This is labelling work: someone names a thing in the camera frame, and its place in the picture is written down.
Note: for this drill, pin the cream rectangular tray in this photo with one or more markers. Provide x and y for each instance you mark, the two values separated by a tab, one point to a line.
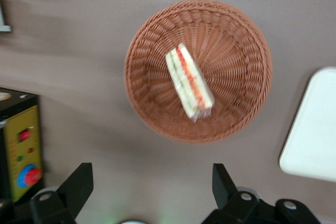
312	129

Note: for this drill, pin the black yellow food warmer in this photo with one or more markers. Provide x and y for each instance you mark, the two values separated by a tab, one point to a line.
21	142

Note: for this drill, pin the triangle sandwich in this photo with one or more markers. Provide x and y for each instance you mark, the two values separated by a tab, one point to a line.
187	82

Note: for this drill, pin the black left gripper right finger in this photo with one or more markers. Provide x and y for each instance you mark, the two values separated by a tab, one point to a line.
223	184

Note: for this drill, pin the brown round wicker basket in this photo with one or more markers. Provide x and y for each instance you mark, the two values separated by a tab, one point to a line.
236	58

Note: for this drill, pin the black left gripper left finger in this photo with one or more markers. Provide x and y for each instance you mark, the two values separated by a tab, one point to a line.
78	184

